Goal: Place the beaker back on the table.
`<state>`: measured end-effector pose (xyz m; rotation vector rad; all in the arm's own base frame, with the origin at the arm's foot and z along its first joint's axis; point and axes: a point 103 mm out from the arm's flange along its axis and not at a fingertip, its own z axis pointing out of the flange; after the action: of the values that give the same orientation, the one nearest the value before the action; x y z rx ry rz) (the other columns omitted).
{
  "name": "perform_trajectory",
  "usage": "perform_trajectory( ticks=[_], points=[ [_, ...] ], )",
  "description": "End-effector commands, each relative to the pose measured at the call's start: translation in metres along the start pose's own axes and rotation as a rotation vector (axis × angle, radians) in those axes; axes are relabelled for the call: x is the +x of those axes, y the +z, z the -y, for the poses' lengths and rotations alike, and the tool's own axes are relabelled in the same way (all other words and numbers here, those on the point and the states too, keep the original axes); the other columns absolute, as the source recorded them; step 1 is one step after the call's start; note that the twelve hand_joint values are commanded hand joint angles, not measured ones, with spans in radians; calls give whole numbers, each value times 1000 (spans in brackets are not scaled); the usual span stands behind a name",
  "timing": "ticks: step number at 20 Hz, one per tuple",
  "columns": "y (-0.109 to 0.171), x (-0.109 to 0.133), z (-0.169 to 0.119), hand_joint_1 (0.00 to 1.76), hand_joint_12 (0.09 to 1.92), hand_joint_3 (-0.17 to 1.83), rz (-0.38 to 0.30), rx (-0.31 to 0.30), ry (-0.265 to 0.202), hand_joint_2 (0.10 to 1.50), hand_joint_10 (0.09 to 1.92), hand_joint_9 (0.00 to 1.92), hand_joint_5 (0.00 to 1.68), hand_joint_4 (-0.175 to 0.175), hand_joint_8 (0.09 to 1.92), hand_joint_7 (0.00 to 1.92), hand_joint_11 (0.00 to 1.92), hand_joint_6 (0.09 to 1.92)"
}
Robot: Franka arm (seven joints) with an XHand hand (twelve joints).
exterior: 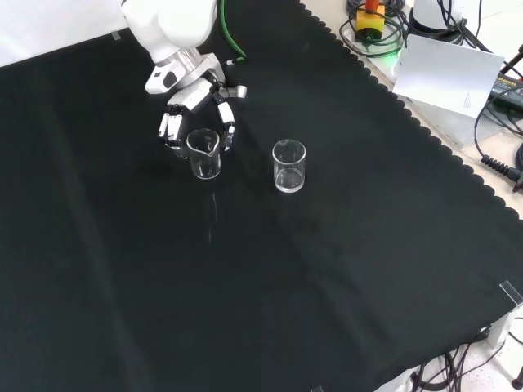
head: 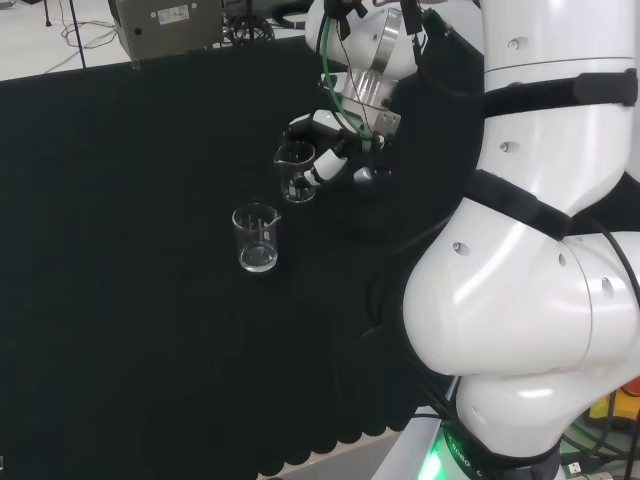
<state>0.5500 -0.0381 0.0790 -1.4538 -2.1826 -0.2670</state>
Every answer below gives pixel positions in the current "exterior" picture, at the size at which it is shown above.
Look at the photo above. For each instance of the black bench cloth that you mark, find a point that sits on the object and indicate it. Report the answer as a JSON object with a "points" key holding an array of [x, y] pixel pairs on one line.
{"points": [[122, 265]]}

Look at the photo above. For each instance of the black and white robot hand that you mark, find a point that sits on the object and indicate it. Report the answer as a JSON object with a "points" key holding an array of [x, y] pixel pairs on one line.
{"points": [[190, 96]]}

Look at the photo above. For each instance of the clear tape piece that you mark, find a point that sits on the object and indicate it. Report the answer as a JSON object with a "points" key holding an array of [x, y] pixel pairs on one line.
{"points": [[510, 292], [116, 36]]}

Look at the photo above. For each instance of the clear glass beaker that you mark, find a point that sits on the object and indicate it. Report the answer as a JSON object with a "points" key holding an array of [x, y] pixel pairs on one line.
{"points": [[204, 165], [289, 179]]}

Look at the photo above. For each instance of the yellow stop button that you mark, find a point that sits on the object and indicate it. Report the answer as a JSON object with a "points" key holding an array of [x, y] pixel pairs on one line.
{"points": [[369, 20]]}

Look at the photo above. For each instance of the pale board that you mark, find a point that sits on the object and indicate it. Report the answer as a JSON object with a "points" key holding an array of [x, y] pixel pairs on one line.
{"points": [[445, 77]]}

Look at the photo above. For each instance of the black power adapter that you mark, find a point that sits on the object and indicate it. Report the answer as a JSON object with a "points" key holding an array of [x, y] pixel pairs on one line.
{"points": [[506, 86]]}

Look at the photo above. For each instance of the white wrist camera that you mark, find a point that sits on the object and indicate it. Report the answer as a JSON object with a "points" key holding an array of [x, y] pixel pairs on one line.
{"points": [[161, 81]]}

